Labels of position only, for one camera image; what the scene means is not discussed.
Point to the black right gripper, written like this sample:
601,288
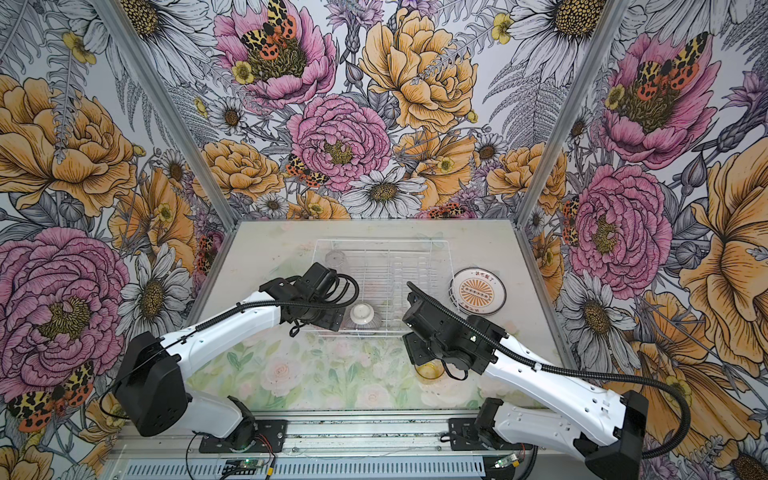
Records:
413,343

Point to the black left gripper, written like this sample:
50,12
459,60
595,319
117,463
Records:
330,319

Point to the yellow plastic cup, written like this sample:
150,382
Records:
430,372

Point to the orange sunburst plate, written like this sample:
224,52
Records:
477,291

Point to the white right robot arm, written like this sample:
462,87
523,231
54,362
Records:
600,427

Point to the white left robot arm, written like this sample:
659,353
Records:
151,383

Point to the clear plastic cup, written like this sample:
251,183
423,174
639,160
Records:
336,259

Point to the white upturned ceramic bowl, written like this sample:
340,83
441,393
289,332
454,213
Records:
361,317

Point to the green circuit board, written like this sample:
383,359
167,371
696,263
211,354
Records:
248,467

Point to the white wire dish rack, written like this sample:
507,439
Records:
384,267

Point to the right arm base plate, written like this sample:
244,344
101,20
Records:
463,435

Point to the aluminium corner post left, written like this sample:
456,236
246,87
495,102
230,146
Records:
118,24

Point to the aluminium corner post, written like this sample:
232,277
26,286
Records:
118,24
600,45

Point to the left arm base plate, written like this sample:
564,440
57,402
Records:
264,435

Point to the aluminium front rail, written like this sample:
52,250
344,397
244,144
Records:
339,445

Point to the aluminium corner post right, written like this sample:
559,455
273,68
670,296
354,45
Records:
600,45

